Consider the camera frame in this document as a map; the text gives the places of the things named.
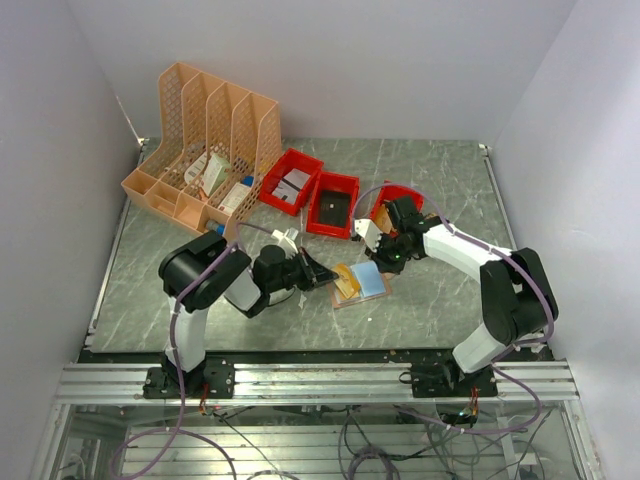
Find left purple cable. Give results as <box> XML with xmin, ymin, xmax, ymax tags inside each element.
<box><xmin>108</xmin><ymin>222</ymin><xmax>276</xmax><ymax>480</ymax></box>

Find gold striped card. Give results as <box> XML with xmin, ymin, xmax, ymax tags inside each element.
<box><xmin>332</xmin><ymin>263</ymin><xmax>361</xmax><ymax>300</ymax></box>

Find tan leather card holder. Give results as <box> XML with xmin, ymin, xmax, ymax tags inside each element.
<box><xmin>328</xmin><ymin>261</ymin><xmax>392</xmax><ymax>309</ymax></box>

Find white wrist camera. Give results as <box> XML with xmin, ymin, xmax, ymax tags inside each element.
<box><xmin>271</xmin><ymin>227</ymin><xmax>299</xmax><ymax>257</ymax></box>
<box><xmin>352</xmin><ymin>218</ymin><xmax>383</xmax><ymax>253</ymax></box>

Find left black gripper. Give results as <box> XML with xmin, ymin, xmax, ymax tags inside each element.
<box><xmin>267</xmin><ymin>247</ymin><xmax>339</xmax><ymax>293</ymax></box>

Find aluminium rail frame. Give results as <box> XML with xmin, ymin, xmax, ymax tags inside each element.
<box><xmin>37</xmin><ymin>360</ymin><xmax>599</xmax><ymax>479</ymax></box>

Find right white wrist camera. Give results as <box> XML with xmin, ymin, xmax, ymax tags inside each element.
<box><xmin>352</xmin><ymin>218</ymin><xmax>383</xmax><ymax>253</ymax></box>

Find green white box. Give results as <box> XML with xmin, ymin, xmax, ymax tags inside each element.
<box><xmin>200</xmin><ymin>153</ymin><xmax>230</xmax><ymax>196</ymax></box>

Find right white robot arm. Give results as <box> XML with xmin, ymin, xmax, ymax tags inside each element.
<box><xmin>353</xmin><ymin>195</ymin><xmax>558</xmax><ymax>396</ymax></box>

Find red bin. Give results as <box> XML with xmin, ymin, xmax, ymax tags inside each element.
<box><xmin>259</xmin><ymin>148</ymin><xmax>324</xmax><ymax>216</ymax></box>
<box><xmin>306</xmin><ymin>171</ymin><xmax>360</xmax><ymax>239</ymax></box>
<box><xmin>369</xmin><ymin>186</ymin><xmax>424</xmax><ymax>237</ymax></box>

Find white labelled packet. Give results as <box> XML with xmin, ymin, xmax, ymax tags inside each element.
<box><xmin>183</xmin><ymin>153</ymin><xmax>208</xmax><ymax>184</ymax></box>

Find blue capped bottle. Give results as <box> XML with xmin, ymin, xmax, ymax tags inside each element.
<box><xmin>205</xmin><ymin>219</ymin><xmax>225</xmax><ymax>235</ymax></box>

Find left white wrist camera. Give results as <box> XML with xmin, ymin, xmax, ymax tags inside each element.
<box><xmin>271</xmin><ymin>227</ymin><xmax>299</xmax><ymax>257</ymax></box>

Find tangled floor cables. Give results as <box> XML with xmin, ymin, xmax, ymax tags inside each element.
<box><xmin>114</xmin><ymin>397</ymin><xmax>566</xmax><ymax>480</ymax></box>

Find red white box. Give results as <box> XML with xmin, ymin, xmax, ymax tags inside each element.
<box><xmin>218</xmin><ymin>182</ymin><xmax>251</xmax><ymax>216</ymax></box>

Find peach mesh file organizer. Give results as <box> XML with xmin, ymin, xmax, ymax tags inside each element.
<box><xmin>122</xmin><ymin>62</ymin><xmax>282</xmax><ymax>240</ymax></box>

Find grey white boxes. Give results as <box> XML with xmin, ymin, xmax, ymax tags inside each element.
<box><xmin>272</xmin><ymin>169</ymin><xmax>310</xmax><ymax>203</ymax></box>

